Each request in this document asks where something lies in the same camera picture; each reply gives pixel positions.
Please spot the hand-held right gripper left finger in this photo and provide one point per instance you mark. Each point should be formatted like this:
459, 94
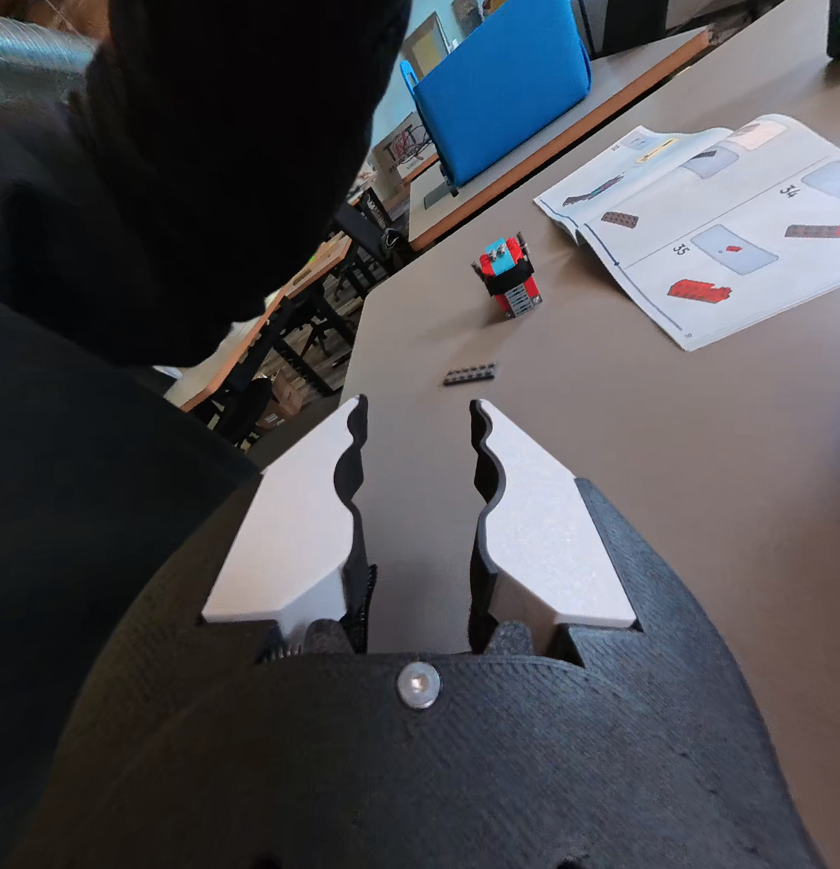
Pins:
291, 543

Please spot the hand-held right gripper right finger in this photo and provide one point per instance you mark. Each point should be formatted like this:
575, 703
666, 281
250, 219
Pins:
549, 543

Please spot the dark brick plate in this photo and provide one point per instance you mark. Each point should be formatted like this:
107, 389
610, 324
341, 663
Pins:
470, 375

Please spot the grey desk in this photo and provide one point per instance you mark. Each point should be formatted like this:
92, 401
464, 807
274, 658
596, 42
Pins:
664, 475

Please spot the wooden desk with orange edge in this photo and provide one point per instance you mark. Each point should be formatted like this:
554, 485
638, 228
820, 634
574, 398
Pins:
324, 261

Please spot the black office chair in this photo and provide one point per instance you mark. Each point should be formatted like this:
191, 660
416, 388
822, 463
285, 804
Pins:
246, 414

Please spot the cardboard box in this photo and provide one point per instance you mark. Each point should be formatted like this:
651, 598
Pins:
284, 400

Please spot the person's dark clothing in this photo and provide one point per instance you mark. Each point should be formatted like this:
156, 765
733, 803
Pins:
66, 543

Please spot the red and blue brick truck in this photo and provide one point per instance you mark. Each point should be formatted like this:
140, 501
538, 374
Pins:
507, 275

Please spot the brick instruction booklet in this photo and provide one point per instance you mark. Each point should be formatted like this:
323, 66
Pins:
718, 203

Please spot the clear plastic wrap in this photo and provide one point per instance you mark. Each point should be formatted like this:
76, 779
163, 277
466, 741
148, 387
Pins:
32, 54

